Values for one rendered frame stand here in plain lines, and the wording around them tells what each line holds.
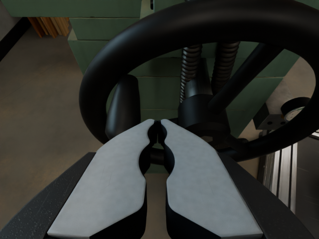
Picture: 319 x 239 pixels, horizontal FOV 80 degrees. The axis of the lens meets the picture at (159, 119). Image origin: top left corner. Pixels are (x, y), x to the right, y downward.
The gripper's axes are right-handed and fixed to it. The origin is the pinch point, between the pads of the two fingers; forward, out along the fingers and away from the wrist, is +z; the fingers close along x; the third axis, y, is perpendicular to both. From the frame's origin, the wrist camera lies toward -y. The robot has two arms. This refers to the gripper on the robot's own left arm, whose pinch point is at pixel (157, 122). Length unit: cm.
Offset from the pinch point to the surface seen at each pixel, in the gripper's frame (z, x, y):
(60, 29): 167, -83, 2
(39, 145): 80, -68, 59
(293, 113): 27.2, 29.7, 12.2
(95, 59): 4.8, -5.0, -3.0
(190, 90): 13.0, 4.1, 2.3
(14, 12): 23.3, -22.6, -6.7
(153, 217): 48, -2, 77
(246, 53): 15.1, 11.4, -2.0
